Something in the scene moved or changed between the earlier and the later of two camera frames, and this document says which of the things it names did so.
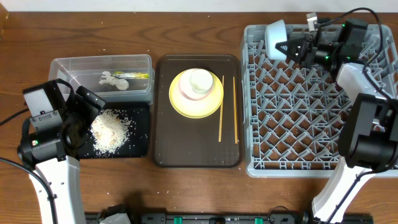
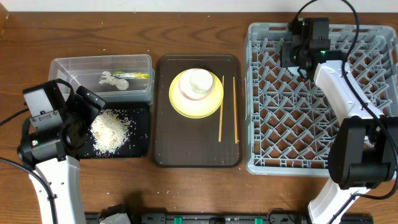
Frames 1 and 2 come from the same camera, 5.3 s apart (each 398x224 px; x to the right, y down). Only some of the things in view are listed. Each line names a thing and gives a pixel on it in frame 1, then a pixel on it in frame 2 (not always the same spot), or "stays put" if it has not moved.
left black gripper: [84, 112] stays put
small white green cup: [201, 79] stays put
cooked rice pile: [109, 129] stays put
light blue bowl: [275, 33] to [294, 70]
